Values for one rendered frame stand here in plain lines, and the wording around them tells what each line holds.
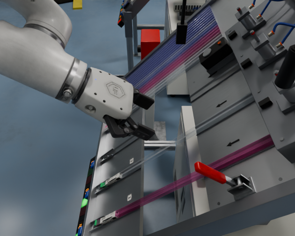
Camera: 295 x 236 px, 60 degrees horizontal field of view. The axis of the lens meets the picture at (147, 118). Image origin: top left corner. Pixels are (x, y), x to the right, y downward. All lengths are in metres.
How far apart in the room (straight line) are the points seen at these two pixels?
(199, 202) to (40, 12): 0.71
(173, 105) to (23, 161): 1.19
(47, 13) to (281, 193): 0.47
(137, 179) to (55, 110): 1.60
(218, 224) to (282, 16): 0.39
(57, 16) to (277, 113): 0.39
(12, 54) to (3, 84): 2.20
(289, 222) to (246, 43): 0.61
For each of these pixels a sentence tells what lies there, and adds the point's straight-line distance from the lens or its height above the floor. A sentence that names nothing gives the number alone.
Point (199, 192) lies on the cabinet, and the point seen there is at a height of 0.62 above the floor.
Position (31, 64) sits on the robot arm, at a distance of 0.46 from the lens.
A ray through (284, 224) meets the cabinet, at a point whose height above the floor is 0.62.
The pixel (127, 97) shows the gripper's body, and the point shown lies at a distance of 0.50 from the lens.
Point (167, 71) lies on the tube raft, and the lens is 0.81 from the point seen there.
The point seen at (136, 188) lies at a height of 0.84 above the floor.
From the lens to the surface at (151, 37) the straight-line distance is 1.37.
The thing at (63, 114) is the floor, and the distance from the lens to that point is 2.13.
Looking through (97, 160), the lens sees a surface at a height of 0.73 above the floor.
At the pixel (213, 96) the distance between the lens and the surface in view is 0.61.
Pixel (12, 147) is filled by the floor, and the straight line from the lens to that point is 2.04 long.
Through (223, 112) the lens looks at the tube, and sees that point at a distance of 0.55.
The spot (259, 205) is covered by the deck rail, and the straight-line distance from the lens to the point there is 0.43.
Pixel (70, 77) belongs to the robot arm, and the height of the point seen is 1.15.
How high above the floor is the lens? 1.41
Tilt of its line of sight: 45 degrees down
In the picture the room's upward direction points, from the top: straight up
